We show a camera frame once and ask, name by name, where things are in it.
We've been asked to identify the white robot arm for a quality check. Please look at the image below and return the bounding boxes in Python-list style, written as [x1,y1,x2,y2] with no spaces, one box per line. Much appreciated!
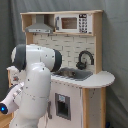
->
[0,44,62,128]

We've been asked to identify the wooden toy kitchen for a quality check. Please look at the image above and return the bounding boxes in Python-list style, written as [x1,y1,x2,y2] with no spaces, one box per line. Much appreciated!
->
[9,10,115,128]

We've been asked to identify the black toy faucet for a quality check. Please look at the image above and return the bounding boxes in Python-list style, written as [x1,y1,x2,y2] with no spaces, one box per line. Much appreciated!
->
[76,50,94,70]

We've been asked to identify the grey toy sink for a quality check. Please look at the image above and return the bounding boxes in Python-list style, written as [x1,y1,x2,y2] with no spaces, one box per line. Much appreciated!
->
[54,67,92,81]

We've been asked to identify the white toy microwave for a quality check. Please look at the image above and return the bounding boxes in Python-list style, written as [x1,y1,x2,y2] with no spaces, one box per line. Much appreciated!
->
[55,14,93,34]

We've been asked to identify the white cabinet door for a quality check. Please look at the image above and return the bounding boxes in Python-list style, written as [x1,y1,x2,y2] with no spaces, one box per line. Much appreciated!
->
[46,81,83,128]

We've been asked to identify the grey range hood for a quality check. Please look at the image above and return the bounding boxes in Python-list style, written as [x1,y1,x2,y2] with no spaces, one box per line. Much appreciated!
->
[25,15,53,34]

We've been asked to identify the grey curtain backdrop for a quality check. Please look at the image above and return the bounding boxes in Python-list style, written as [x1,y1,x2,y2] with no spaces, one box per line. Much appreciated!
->
[0,0,128,128]

